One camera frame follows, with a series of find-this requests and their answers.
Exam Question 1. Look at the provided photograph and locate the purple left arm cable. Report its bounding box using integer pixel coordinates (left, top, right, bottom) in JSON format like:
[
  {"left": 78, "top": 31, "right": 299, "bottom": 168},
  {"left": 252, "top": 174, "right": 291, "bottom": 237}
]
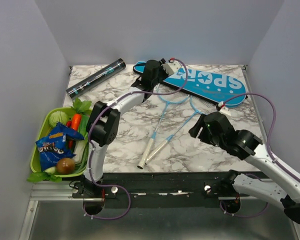
[{"left": 82, "top": 58, "right": 189, "bottom": 221}]

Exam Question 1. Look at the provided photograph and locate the blue Sport racket bag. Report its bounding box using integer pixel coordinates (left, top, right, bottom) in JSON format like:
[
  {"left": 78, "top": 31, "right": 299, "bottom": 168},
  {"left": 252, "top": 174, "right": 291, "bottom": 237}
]
[{"left": 132, "top": 60, "right": 248, "bottom": 108}]

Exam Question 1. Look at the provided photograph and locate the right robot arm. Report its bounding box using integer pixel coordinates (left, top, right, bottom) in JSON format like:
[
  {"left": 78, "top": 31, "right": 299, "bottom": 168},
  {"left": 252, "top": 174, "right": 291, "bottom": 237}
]
[{"left": 188, "top": 111, "right": 300, "bottom": 225}]

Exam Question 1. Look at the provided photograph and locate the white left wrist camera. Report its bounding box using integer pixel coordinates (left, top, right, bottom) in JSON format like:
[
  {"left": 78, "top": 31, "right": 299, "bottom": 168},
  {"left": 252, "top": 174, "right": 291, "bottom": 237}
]
[{"left": 162, "top": 61, "right": 182, "bottom": 76}]

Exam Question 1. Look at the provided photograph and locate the toy red chili pepper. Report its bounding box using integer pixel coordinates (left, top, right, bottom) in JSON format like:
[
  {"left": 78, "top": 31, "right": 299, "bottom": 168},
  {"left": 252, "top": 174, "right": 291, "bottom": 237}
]
[{"left": 65, "top": 119, "right": 75, "bottom": 149}]

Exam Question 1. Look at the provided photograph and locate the black Boka shuttlecock tube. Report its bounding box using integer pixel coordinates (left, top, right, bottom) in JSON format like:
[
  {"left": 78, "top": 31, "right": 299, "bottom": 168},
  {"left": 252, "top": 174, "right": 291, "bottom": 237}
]
[{"left": 66, "top": 58, "right": 126, "bottom": 100}]

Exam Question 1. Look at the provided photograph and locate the light blue badminton racket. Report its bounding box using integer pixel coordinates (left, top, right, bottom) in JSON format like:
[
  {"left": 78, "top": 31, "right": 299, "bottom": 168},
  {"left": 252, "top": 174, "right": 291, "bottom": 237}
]
[
  {"left": 137, "top": 84, "right": 189, "bottom": 170},
  {"left": 144, "top": 94, "right": 226, "bottom": 166}
]

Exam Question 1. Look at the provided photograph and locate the toy green cabbage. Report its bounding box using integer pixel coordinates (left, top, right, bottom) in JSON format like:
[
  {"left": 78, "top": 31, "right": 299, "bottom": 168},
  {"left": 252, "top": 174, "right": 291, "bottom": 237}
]
[{"left": 48, "top": 111, "right": 69, "bottom": 128}]

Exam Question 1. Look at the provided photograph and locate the blue Oreo snack bag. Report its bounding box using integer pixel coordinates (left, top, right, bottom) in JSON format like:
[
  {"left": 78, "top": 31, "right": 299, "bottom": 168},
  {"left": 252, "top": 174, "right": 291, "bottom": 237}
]
[{"left": 35, "top": 122, "right": 85, "bottom": 171}]

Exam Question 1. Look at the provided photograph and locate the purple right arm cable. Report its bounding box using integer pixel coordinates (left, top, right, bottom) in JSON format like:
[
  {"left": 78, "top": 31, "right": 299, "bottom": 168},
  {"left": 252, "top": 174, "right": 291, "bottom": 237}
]
[{"left": 218, "top": 92, "right": 300, "bottom": 218}]

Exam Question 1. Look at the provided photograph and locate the toy brown kiwi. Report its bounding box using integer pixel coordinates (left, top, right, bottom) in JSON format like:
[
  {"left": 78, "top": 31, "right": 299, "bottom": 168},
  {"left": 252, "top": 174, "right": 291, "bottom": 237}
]
[{"left": 56, "top": 157, "right": 76, "bottom": 175}]

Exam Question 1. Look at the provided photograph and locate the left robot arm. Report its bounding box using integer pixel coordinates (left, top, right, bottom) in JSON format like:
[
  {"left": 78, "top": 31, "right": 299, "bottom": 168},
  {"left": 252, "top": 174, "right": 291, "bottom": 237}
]
[{"left": 83, "top": 59, "right": 170, "bottom": 198}]

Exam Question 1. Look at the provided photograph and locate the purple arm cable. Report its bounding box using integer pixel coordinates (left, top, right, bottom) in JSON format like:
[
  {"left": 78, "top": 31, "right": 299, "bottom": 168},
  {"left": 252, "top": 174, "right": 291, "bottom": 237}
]
[
  {"left": 218, "top": 92, "right": 300, "bottom": 218},
  {"left": 82, "top": 58, "right": 189, "bottom": 221}
]

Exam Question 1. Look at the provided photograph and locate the green plastic tray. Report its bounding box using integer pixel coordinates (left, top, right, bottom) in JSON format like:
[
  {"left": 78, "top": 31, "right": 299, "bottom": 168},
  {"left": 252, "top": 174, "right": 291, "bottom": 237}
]
[{"left": 30, "top": 107, "right": 89, "bottom": 178}]

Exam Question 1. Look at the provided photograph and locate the toy orange carrot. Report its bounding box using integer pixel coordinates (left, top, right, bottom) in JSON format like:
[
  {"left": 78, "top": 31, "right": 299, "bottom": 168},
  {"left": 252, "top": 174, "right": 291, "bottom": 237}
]
[{"left": 70, "top": 113, "right": 82, "bottom": 131}]

